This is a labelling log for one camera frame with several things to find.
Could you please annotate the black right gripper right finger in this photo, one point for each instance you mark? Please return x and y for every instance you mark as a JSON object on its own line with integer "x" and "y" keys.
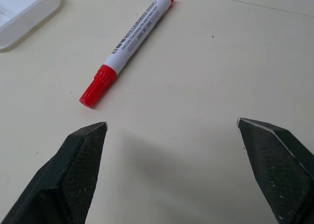
{"x": 277, "y": 175}

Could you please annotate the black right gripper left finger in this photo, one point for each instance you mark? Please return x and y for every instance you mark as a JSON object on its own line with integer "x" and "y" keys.
{"x": 61, "y": 177}

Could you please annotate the white plastic tray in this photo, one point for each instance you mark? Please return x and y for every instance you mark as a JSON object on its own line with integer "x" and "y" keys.
{"x": 23, "y": 12}

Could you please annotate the red whiteboard marker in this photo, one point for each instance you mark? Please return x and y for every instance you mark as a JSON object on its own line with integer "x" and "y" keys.
{"x": 132, "y": 45}

